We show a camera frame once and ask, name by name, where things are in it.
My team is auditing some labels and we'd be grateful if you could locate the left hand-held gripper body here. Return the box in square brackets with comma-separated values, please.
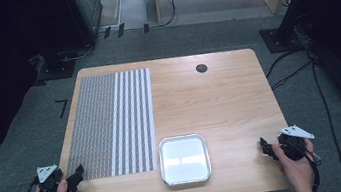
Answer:
[34, 163, 67, 192]

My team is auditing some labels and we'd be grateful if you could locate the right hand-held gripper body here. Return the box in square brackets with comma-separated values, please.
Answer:
[275, 121, 320, 164]

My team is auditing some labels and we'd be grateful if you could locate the person's right hand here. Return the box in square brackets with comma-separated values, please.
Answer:
[270, 137, 321, 192]

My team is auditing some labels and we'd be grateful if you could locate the grey white striped placemat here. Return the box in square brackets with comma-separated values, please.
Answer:
[52, 67, 165, 184]

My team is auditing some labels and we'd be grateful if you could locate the square white plastic container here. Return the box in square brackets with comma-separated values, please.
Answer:
[155, 131, 215, 189]

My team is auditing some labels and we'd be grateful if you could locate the black round table grommet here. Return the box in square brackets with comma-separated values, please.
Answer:
[194, 63, 209, 74]

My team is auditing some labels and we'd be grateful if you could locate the dark cabinet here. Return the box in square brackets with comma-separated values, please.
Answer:
[71, 0, 109, 48]

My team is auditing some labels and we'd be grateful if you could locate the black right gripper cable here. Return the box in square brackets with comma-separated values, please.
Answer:
[279, 132, 323, 192]

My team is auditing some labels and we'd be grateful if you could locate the long black floor cable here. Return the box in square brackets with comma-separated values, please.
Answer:
[308, 52, 341, 192]

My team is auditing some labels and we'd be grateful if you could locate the black stand base plate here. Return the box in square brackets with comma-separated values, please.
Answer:
[258, 23, 308, 56]

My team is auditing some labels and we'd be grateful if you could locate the white floor cable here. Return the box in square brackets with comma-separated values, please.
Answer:
[59, 43, 96, 63]

